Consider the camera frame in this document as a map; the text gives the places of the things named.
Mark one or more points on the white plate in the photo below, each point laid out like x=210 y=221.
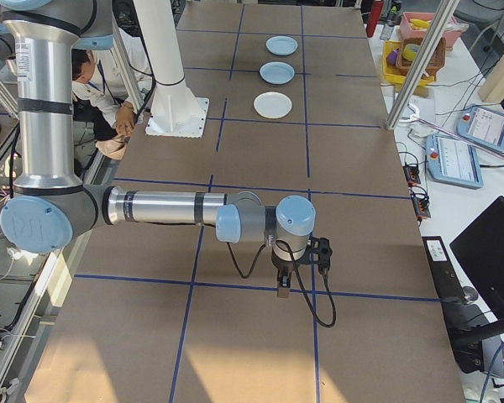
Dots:
x=273 y=105

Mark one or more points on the light blue plate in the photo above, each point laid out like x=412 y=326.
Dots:
x=277 y=72
x=282 y=45

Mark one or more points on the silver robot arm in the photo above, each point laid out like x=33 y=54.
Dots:
x=38 y=105

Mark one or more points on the black orange circuit board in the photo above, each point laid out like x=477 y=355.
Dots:
x=412 y=174
x=422 y=207

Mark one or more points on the black base with white label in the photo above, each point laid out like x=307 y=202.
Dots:
x=447 y=277

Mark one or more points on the silver round knob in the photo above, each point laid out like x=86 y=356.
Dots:
x=469 y=294

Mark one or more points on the white crumpled tissue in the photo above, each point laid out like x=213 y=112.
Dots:
x=420 y=131

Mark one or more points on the blue teach pendant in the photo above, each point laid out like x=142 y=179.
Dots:
x=485 y=126
x=455 y=159

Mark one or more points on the white plastic hook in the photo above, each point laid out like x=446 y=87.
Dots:
x=415 y=111

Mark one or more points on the black monitor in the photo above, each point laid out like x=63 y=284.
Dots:
x=491 y=260

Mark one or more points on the pink thin rod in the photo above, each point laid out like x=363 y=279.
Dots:
x=441 y=128

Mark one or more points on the yellow plastic bin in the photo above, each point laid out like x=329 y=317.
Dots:
x=392 y=71

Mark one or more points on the purple toy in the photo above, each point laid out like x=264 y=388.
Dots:
x=392 y=56

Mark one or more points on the yellow-green tape roll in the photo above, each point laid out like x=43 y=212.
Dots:
x=406 y=56

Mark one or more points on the person in white jacket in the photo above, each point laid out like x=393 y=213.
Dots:
x=105 y=96

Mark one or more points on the clear bottle dark cap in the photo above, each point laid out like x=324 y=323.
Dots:
x=387 y=30

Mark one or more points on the brown wicker basket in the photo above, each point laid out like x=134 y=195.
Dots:
x=439 y=59

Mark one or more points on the red bottle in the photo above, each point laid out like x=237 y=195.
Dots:
x=374 y=19

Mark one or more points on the pink plastic basket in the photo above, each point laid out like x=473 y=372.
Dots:
x=407 y=30

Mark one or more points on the yellow toy banana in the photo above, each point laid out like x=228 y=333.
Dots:
x=420 y=23

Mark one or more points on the grey office chair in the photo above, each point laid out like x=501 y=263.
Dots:
x=487 y=12

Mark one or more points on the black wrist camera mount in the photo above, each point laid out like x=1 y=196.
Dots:
x=322 y=251

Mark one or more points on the aluminium profile post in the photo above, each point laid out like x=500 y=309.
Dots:
x=416 y=71

